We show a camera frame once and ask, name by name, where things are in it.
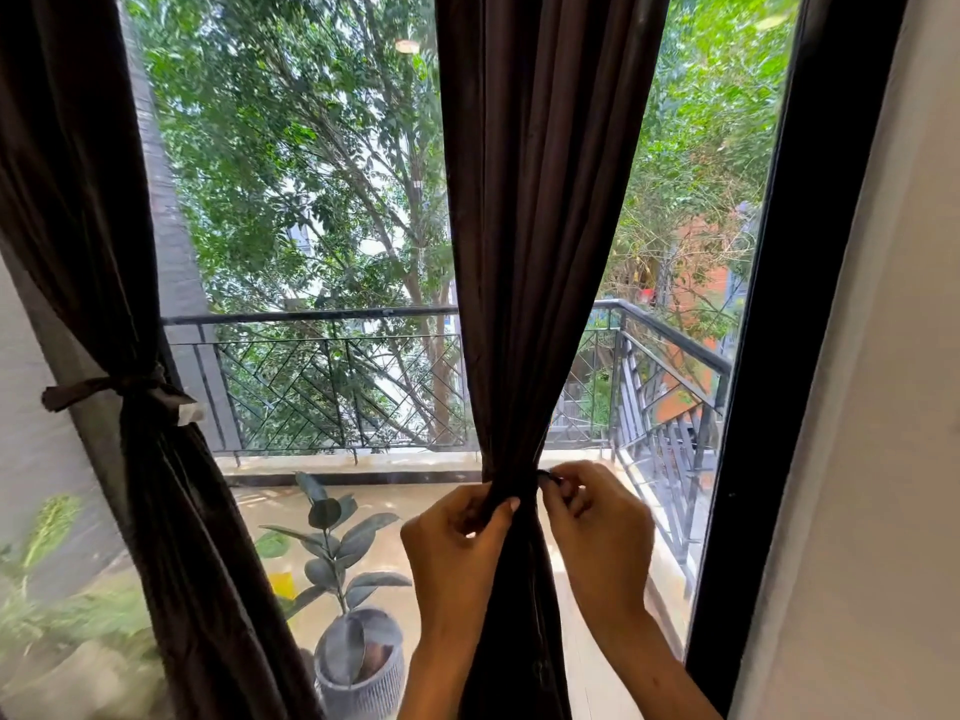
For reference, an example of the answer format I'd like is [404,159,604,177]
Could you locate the grey ribbed plant pot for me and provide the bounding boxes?
[313,608,406,720]

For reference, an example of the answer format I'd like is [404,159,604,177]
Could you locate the dark brown curtain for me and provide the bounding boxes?
[434,0,673,720]
[0,0,324,720]

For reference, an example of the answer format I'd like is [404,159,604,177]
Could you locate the dark green rubber plant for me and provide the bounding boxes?
[254,471,414,683]

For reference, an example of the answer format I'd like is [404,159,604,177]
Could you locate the black metal balcony railing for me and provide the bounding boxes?
[161,297,735,593]

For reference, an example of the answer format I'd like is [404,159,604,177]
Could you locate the person's left forearm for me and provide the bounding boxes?
[397,640,474,720]

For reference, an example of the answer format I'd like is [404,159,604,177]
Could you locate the person's left hand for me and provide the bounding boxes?
[399,483,521,653]

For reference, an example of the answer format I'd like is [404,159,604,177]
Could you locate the green trees outside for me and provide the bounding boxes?
[119,0,800,451]

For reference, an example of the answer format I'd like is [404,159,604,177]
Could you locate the paper notices on window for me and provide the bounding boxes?
[119,6,241,452]

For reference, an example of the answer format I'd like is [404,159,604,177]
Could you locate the large green plant leaves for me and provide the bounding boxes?
[0,494,166,720]

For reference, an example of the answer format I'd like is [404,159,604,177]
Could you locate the person's right hand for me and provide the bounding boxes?
[538,460,658,631]

